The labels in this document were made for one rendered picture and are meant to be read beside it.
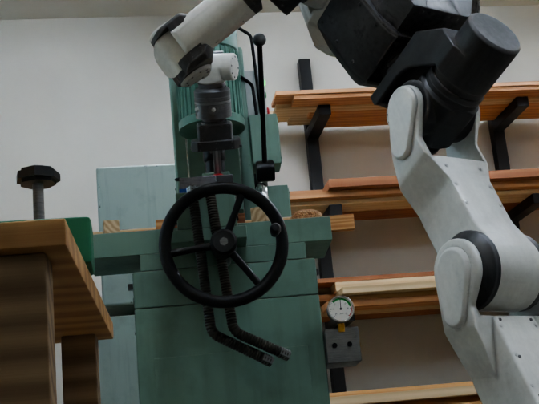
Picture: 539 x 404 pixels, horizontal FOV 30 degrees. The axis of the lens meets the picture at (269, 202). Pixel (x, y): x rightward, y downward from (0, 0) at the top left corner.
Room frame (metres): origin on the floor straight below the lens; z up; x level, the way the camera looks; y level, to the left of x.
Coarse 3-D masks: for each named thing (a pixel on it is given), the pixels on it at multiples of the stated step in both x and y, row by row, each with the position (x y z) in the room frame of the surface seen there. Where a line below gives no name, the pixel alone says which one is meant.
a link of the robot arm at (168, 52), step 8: (168, 32) 1.96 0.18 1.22; (160, 40) 1.96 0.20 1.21; (168, 40) 1.96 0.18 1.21; (160, 48) 1.97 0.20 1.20; (168, 48) 1.96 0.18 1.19; (176, 48) 1.96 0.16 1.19; (160, 56) 1.99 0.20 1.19; (168, 56) 1.97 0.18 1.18; (176, 56) 1.97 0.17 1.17; (160, 64) 2.01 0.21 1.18; (168, 64) 1.99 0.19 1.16; (176, 64) 1.97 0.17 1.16; (168, 72) 2.01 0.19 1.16; (176, 72) 1.98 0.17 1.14; (176, 80) 2.01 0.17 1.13
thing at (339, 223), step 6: (330, 216) 2.54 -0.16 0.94; (336, 216) 2.54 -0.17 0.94; (342, 216) 2.54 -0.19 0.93; (348, 216) 2.54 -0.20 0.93; (246, 222) 2.52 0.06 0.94; (330, 222) 2.54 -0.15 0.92; (336, 222) 2.54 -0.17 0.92; (342, 222) 2.54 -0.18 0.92; (348, 222) 2.54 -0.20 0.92; (354, 222) 2.54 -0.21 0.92; (336, 228) 2.54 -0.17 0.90; (342, 228) 2.54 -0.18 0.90; (348, 228) 2.54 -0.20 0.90; (354, 228) 2.54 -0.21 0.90
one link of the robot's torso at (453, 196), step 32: (416, 96) 1.78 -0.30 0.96; (416, 128) 1.80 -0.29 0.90; (416, 160) 1.80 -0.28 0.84; (448, 160) 1.81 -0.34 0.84; (480, 160) 1.87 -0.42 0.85; (416, 192) 1.84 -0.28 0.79; (448, 192) 1.79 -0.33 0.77; (480, 192) 1.80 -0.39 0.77; (448, 224) 1.80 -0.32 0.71; (480, 224) 1.74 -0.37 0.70; (512, 224) 1.79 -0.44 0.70; (480, 256) 1.70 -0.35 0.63; (512, 256) 1.72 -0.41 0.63; (480, 288) 1.72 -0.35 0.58; (512, 288) 1.73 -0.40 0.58
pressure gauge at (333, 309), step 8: (336, 296) 2.32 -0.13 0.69; (344, 296) 2.32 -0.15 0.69; (328, 304) 2.32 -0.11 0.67; (336, 304) 2.32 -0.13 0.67; (344, 304) 2.32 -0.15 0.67; (352, 304) 2.32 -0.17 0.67; (328, 312) 2.32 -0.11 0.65; (336, 312) 2.32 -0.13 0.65; (344, 312) 2.32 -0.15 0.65; (352, 312) 2.32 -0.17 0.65; (336, 320) 2.32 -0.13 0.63; (344, 320) 2.32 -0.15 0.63; (344, 328) 2.34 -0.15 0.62
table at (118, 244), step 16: (240, 224) 2.37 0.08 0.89; (256, 224) 2.37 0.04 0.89; (288, 224) 2.38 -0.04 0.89; (304, 224) 2.38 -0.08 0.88; (320, 224) 2.38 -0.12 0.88; (96, 240) 2.34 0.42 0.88; (112, 240) 2.35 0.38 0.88; (128, 240) 2.35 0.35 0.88; (144, 240) 2.35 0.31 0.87; (176, 240) 2.26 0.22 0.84; (192, 240) 2.26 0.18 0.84; (208, 240) 2.27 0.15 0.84; (240, 240) 2.30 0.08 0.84; (256, 240) 2.37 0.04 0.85; (272, 240) 2.37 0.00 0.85; (304, 240) 2.38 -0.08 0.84; (320, 240) 2.38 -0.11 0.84; (96, 256) 2.34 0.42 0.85; (112, 256) 2.35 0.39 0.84; (128, 256) 2.35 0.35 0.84; (320, 256) 2.56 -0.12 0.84; (96, 272) 2.50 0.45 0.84; (112, 272) 2.52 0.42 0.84; (128, 272) 2.53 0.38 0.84
